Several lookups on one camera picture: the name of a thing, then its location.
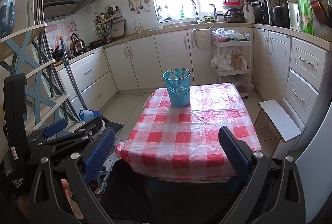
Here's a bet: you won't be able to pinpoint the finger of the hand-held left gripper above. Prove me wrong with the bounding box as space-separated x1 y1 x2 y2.
27 118 76 155
26 116 104 165

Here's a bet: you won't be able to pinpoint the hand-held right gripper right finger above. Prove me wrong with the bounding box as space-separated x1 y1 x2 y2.
218 126 306 224

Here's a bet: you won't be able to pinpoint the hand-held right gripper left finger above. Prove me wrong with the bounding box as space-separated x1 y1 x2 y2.
27 127 116 224

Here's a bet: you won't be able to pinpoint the blue perforated plastic basket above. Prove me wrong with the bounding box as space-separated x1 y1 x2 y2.
162 69 192 107

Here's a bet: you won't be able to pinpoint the set of wooden chopsticks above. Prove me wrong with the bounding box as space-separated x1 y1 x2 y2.
167 66 190 79

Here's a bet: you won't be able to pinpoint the person's left hand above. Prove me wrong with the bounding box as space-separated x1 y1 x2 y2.
61 178 72 205

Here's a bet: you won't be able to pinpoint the blue plastic shopping bag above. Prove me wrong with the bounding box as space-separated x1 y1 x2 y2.
78 108 100 123

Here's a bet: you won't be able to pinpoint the dark floor mat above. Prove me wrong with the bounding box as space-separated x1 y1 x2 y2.
102 120 124 136

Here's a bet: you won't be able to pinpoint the blue white folding shelf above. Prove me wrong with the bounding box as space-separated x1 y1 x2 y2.
0 23 70 133

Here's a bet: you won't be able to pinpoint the red checkered plastic tablecloth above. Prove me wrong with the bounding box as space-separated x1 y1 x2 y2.
115 83 262 180

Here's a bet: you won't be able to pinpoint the person's dark trousers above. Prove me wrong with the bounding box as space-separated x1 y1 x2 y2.
100 158 245 224

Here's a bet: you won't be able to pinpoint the white wooden stool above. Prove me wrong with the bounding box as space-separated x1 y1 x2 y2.
254 99 302 142

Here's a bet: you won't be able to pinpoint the black wok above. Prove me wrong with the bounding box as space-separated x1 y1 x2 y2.
50 46 65 61

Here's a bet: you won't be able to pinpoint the white appliance side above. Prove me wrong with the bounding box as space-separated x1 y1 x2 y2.
293 99 332 224

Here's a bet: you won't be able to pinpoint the stainless steel kettle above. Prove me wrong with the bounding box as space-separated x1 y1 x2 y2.
70 33 87 54

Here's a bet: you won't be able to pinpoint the pink printed plastic bag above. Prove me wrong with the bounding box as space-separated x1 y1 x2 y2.
232 50 248 70

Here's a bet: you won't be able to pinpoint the white plastic bag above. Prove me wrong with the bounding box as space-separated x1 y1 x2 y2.
211 48 234 72

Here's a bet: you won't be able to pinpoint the dark framed drying tray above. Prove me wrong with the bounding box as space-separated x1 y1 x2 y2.
110 19 127 39

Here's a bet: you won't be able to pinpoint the white base kitchen cabinets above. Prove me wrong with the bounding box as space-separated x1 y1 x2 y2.
56 24 332 121

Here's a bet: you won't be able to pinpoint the white rolling storage cart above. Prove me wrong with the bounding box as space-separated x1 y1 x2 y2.
211 32 253 98

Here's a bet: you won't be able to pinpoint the clear plastic bag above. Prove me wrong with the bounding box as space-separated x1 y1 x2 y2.
212 28 249 43

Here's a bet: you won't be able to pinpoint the black range hood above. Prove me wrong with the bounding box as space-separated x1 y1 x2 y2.
43 0 95 19

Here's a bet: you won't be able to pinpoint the white hanging waste bin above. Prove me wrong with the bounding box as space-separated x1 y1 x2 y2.
192 28 212 49

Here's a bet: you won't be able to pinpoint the stack of pans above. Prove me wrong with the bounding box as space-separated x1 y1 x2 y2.
215 0 245 23

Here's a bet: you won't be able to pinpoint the white plastic jug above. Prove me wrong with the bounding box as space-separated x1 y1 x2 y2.
243 3 256 23

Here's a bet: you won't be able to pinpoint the black toaster oven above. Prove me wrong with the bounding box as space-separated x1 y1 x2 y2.
250 0 270 24

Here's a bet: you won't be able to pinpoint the black cooking pot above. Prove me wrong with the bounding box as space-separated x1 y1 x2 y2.
271 6 289 28

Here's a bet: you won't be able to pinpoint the chrome kitchen faucet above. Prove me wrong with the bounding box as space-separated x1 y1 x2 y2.
183 0 200 23

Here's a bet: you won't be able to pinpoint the white electric thermos pot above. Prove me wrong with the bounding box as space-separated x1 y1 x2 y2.
285 0 303 31

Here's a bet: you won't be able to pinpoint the green snack packet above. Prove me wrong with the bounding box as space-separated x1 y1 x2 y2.
296 0 314 35

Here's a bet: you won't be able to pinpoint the copper frying pan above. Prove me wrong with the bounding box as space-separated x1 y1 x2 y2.
310 0 331 24

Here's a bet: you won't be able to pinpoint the blue mop handle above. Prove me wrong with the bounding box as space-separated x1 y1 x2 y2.
60 34 89 110

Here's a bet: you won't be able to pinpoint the pink wall decals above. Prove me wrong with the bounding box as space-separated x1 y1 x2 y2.
45 21 78 50

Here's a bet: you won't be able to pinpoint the wall utensil rack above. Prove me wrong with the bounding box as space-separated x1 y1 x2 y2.
93 6 123 43

